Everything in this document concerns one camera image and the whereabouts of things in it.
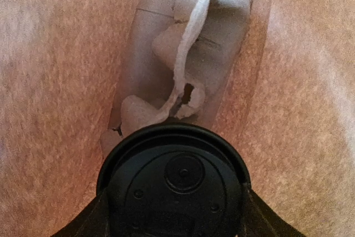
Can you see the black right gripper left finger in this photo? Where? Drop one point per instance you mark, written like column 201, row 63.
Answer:
column 93, row 220

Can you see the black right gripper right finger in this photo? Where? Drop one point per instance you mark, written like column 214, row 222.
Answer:
column 258, row 219

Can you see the black plastic cup lid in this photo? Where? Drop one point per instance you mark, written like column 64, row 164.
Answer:
column 174, row 180

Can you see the brown paper takeout bag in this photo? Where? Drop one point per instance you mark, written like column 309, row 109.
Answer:
column 288, row 108

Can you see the brown cardboard cup carrier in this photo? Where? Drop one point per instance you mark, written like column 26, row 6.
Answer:
column 178, row 57

